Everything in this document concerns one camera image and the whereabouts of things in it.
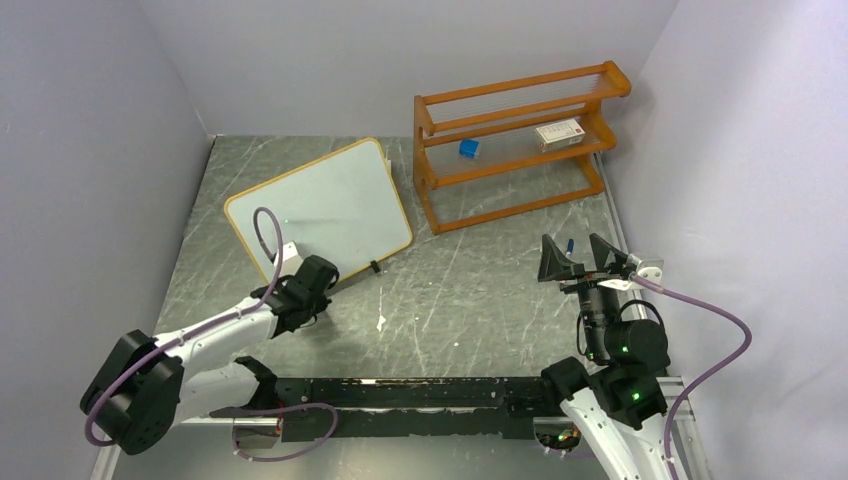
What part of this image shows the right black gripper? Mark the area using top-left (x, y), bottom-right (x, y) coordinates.
top-left (537, 231), bottom-right (627, 360)

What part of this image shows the yellow framed whiteboard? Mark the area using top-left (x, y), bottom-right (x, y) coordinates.
top-left (224, 138), bottom-right (413, 280)

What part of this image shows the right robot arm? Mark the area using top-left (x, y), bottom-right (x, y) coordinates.
top-left (537, 234), bottom-right (676, 479)

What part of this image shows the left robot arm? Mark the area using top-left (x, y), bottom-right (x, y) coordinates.
top-left (80, 255), bottom-right (339, 455)

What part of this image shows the white red carton box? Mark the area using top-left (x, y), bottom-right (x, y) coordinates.
top-left (534, 118), bottom-right (586, 152)

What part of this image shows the orange wooden shelf rack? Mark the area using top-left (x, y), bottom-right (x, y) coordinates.
top-left (412, 60), bottom-right (632, 235)

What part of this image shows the small blue box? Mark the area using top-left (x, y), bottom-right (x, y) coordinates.
top-left (458, 139), bottom-right (480, 159)

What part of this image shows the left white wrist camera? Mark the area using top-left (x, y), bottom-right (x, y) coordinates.
top-left (274, 242), bottom-right (303, 278)

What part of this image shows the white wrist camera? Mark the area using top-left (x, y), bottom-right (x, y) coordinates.
top-left (274, 242), bottom-right (303, 278)
top-left (599, 259), bottom-right (664, 292)

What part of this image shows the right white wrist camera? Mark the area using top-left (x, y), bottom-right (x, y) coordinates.
top-left (599, 259), bottom-right (664, 292)

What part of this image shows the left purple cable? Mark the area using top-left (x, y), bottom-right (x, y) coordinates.
top-left (84, 207), bottom-right (286, 448)

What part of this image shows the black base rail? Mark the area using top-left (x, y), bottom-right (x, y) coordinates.
top-left (260, 377), bottom-right (568, 442)

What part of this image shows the aluminium frame profile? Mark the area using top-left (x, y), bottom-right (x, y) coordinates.
top-left (89, 377), bottom-right (713, 480)

